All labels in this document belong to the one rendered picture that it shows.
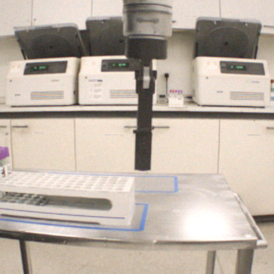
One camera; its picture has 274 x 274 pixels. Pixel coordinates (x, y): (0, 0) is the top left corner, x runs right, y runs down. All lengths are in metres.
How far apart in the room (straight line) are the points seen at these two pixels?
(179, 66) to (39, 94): 1.24
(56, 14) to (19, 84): 0.67
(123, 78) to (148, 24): 1.97
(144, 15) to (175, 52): 2.59
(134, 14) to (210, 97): 2.01
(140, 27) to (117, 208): 0.31
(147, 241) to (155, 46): 0.32
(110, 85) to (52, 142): 0.59
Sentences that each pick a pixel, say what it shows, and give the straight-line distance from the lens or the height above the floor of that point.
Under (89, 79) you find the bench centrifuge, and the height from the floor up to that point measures 1.09.
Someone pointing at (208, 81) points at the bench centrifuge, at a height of 1.08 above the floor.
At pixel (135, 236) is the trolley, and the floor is 0.82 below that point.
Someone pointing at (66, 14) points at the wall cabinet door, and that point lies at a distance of 3.00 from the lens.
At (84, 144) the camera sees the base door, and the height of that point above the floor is 0.63.
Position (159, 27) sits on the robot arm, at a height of 1.15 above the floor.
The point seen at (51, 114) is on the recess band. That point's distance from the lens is 2.73.
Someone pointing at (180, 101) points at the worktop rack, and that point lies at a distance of 2.53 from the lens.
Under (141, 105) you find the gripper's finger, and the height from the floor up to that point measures 1.02.
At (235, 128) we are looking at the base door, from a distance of 2.64.
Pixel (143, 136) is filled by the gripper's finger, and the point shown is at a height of 0.96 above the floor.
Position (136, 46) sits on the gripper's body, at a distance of 0.63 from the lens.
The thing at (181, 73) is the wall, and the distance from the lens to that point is 3.20.
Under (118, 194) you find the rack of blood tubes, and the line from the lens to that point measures 0.62.
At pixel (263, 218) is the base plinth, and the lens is 2.93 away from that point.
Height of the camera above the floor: 1.06
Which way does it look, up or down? 8 degrees down
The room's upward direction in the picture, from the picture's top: straight up
